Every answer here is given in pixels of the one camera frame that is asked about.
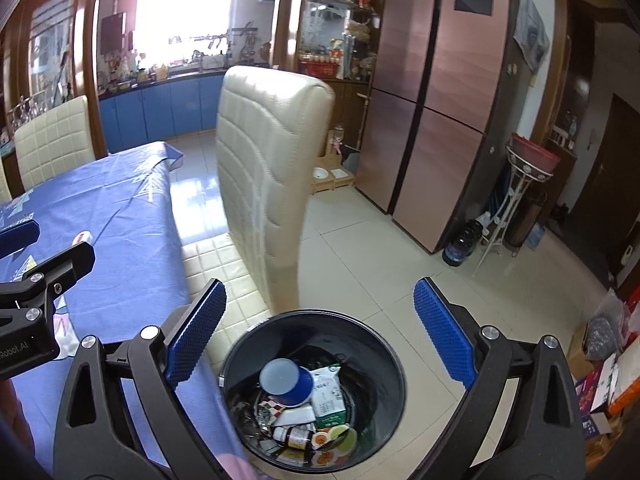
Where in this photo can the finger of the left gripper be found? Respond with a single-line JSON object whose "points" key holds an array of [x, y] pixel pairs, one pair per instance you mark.
{"points": [[18, 236], [43, 284]]}

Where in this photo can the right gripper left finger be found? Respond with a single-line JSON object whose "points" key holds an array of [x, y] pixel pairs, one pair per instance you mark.
{"points": [[95, 436]]}

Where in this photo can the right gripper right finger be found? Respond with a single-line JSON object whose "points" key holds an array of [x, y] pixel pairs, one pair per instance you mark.
{"points": [[542, 437]]}

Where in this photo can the blue paper cup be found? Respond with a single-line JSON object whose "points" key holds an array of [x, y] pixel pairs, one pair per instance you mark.
{"points": [[286, 382]]}

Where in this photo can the brown medicine bottle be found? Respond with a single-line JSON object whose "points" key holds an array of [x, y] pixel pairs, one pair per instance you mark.
{"points": [[295, 437]]}

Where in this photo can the green white milk carton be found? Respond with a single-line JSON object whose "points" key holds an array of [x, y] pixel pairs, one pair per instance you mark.
{"points": [[327, 399]]}

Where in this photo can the red yellow snack wrapper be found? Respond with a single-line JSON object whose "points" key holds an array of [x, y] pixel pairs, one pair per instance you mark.
{"points": [[267, 410]]}

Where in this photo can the black trash bin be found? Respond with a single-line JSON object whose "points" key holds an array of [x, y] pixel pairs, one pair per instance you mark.
{"points": [[372, 380]]}

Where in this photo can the cream chair far left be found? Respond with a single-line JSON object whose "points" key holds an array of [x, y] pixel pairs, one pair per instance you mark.
{"points": [[5, 192]]}

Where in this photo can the white red bottle cap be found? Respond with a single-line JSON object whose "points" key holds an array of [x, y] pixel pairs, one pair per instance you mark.
{"points": [[83, 237]]}

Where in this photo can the cream chair far side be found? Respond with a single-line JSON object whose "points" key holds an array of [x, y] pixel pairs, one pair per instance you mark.
{"points": [[53, 143]]}

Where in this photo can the blue patterned tablecloth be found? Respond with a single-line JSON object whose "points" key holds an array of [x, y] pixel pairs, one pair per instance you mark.
{"points": [[124, 202]]}

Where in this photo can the dark water jug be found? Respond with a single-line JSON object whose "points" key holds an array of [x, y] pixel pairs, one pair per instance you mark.
{"points": [[463, 244]]}

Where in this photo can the blue kitchen cabinets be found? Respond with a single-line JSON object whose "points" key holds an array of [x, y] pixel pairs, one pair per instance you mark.
{"points": [[160, 111]]}

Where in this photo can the dark wooden door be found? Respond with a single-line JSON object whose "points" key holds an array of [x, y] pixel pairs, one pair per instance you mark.
{"points": [[608, 207]]}

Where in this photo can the white metal plant stand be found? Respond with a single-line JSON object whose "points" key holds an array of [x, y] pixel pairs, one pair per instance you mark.
{"points": [[523, 173]]}

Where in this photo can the wooden pet feeder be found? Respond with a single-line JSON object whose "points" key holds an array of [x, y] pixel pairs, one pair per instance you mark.
{"points": [[329, 174]]}

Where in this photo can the red basin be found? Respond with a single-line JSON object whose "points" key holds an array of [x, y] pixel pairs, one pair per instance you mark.
{"points": [[534, 154]]}

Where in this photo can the rose gold refrigerator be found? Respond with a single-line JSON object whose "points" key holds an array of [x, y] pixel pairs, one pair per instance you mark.
{"points": [[434, 87]]}

